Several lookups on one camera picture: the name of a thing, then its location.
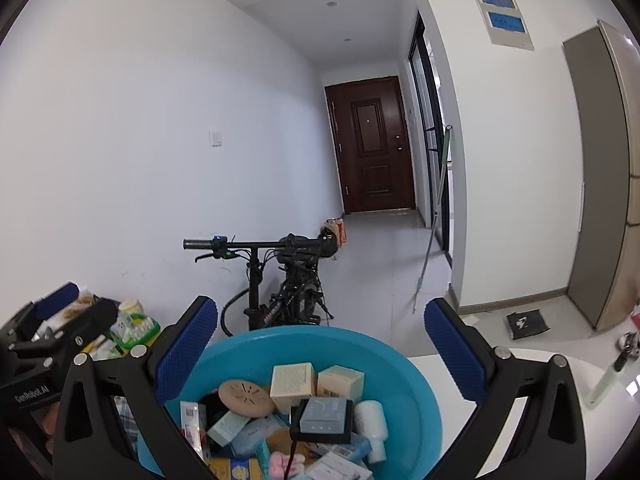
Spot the red white cigarette box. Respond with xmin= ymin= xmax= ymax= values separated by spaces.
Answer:
xmin=180 ymin=401 xmax=209 ymax=462

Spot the light blue Raison box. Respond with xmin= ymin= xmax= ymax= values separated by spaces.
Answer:
xmin=304 ymin=448 xmax=373 ymax=480

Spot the teal cosmetic tube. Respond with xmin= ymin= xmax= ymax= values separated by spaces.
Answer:
xmin=254 ymin=439 xmax=271 ymax=480

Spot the grey lighter case box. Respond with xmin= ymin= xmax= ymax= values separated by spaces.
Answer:
xmin=298 ymin=396 xmax=354 ymax=434

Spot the person's left hand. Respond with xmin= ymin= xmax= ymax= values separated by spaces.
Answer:
xmin=8 ymin=402 xmax=60 ymax=477

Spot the yellow green bin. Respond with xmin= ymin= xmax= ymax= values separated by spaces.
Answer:
xmin=110 ymin=312 xmax=160 ymax=353

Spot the green lotion pump bottle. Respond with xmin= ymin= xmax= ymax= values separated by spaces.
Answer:
xmin=586 ymin=350 xmax=629 ymax=410

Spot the yellow blue cigarette pack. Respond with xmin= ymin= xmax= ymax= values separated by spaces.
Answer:
xmin=207 ymin=457 xmax=264 ymax=480

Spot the black bag on floor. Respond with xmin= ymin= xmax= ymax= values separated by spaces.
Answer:
xmin=506 ymin=309 xmax=549 ymax=340

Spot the blue plastic basin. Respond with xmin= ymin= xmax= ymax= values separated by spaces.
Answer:
xmin=166 ymin=326 xmax=442 ymax=480

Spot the orange plastic case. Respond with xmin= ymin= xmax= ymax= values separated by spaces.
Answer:
xmin=266 ymin=428 xmax=292 ymax=456

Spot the white small bottle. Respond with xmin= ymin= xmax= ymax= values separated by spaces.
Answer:
xmin=354 ymin=400 xmax=388 ymax=464

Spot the cream square box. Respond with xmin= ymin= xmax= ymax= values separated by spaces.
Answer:
xmin=269 ymin=363 xmax=317 ymax=415

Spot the black bicycle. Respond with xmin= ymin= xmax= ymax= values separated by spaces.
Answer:
xmin=182 ymin=226 xmax=338 ymax=337

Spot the black box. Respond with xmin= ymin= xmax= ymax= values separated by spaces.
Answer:
xmin=290 ymin=396 xmax=354 ymax=444

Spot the dark brown door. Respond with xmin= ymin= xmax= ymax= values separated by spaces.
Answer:
xmin=326 ymin=76 xmax=416 ymax=214

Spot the grey refrigerator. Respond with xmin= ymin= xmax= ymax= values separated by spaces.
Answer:
xmin=563 ymin=21 xmax=639 ymax=332

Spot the wall light switch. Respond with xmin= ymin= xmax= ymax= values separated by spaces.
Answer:
xmin=208 ymin=130 xmax=222 ymax=148

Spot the wall electrical panel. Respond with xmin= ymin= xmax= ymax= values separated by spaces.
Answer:
xmin=475 ymin=0 xmax=535 ymax=51

